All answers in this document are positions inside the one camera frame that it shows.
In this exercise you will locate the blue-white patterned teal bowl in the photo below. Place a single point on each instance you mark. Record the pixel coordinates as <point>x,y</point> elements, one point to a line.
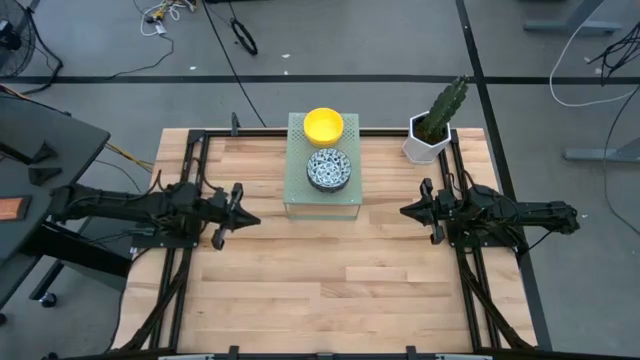
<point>328,169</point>

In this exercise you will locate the black triangular bracket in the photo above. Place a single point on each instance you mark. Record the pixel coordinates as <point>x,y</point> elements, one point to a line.
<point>46,154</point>

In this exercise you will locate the green cactus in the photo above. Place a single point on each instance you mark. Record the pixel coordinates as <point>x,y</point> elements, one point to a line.
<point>445,107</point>

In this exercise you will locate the black aluminium table frame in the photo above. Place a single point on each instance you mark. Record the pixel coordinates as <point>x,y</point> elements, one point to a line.
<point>380,132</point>

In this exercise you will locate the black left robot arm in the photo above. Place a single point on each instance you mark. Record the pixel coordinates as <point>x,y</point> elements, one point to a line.
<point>115,205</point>

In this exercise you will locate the black floor fan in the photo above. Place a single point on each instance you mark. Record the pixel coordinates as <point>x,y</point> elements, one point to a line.
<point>20,55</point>

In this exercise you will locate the grey desk foot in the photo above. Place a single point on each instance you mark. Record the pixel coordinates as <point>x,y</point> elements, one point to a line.
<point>565,26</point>
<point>600,154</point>

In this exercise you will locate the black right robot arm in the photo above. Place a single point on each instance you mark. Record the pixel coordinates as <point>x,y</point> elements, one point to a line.
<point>525,212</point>

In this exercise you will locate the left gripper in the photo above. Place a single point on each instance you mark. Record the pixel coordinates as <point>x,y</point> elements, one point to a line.
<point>220,212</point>

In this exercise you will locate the pale green perforated metal shelf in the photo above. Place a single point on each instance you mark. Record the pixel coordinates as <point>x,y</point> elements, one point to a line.
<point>300,190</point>

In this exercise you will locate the yellow plastic mini bowl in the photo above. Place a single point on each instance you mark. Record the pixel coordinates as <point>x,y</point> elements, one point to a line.
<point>323,125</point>

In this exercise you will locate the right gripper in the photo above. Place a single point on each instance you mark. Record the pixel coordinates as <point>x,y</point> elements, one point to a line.
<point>445,210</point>

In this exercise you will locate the black desk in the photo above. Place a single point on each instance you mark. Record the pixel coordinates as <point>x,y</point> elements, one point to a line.
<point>50,135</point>

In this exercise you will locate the white hexagonal plant pot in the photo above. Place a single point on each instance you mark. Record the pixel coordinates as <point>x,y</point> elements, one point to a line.
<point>420,150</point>

